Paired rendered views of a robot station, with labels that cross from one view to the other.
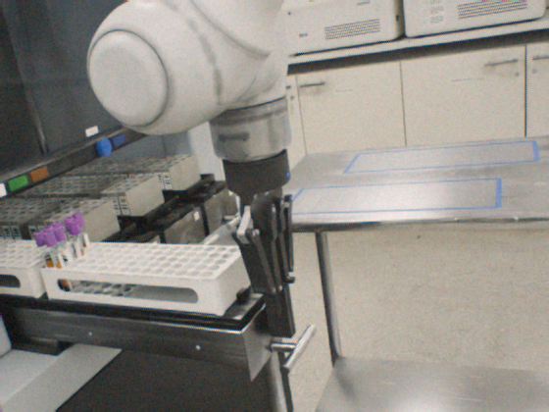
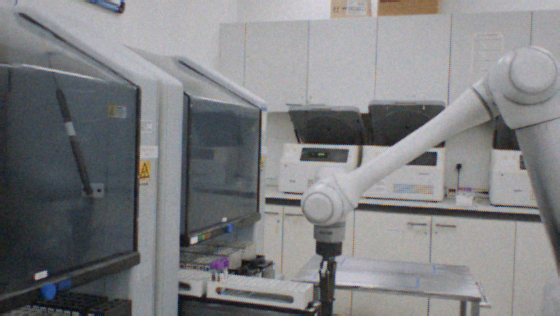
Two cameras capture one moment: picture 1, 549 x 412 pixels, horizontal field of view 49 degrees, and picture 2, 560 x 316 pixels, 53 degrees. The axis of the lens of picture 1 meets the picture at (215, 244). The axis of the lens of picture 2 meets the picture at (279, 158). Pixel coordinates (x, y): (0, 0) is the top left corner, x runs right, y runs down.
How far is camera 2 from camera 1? 0.95 m
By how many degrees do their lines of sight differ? 23
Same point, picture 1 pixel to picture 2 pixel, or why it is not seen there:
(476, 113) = (400, 253)
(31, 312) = (196, 303)
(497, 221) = (417, 292)
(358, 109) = not seen: hidden behind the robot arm
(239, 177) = (324, 248)
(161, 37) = (333, 198)
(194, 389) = not seen: outside the picture
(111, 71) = (315, 204)
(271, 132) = (340, 233)
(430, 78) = (373, 225)
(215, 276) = (303, 291)
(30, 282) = (198, 287)
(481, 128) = not seen: hidden behind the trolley
